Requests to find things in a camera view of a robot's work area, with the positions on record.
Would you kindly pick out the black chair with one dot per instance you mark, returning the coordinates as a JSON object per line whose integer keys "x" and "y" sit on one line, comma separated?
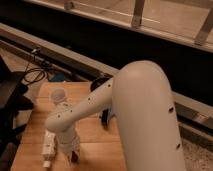
{"x": 12, "y": 100}

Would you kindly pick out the black frying pan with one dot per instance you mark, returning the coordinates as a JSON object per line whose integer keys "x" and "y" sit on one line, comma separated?
{"x": 94, "y": 85}

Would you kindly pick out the clear plastic cup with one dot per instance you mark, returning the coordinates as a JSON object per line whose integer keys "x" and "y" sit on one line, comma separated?
{"x": 58, "y": 96}

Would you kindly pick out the white remote controller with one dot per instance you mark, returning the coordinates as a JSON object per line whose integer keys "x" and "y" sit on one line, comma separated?
{"x": 48, "y": 149}

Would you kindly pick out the blue cloth piece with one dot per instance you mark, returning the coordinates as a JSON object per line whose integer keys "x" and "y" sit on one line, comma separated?
{"x": 106, "y": 114}

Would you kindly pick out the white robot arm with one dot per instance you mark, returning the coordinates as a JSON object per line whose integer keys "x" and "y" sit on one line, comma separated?
{"x": 140, "y": 96}

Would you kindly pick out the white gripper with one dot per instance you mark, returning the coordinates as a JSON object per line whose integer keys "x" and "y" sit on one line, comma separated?
{"x": 69, "y": 141}

